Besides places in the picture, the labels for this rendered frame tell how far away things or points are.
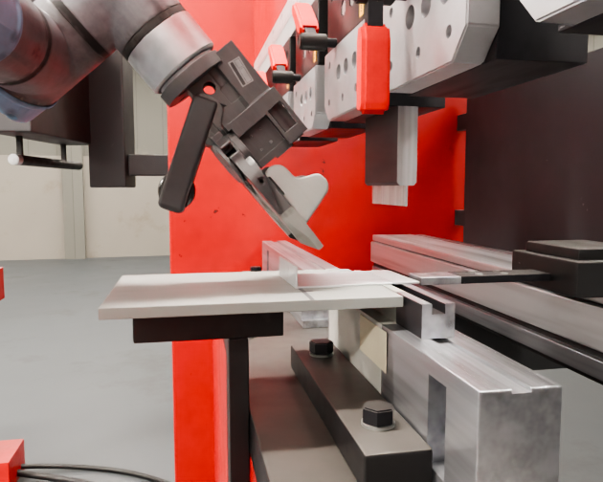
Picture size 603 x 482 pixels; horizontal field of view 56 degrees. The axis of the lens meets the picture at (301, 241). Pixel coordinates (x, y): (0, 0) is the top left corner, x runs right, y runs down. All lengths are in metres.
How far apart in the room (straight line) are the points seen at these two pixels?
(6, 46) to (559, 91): 1.00
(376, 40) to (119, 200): 9.15
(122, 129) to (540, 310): 1.50
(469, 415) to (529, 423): 0.04
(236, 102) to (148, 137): 9.01
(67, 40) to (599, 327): 0.61
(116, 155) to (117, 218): 7.59
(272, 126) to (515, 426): 0.34
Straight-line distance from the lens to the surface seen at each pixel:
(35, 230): 9.67
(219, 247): 1.43
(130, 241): 9.56
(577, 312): 0.73
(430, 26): 0.42
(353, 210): 1.48
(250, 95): 0.57
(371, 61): 0.43
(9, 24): 0.46
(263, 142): 0.56
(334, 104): 0.65
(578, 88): 1.19
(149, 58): 0.56
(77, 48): 0.58
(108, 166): 1.97
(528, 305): 0.80
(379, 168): 0.60
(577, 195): 1.17
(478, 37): 0.38
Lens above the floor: 1.10
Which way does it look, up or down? 5 degrees down
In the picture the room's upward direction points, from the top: straight up
